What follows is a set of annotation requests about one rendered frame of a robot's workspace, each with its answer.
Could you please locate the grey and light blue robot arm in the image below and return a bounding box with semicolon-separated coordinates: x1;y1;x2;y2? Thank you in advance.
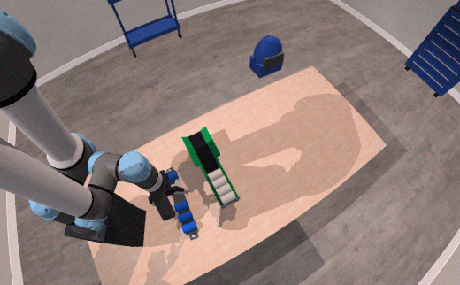
0;9;175;235

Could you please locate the blue cylinder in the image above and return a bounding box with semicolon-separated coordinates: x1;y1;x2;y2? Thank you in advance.
174;200;189;212
178;211;194;223
168;171;179;182
181;221;197;234

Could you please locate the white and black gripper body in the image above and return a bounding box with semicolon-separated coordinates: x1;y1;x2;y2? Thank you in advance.
150;170;173;196

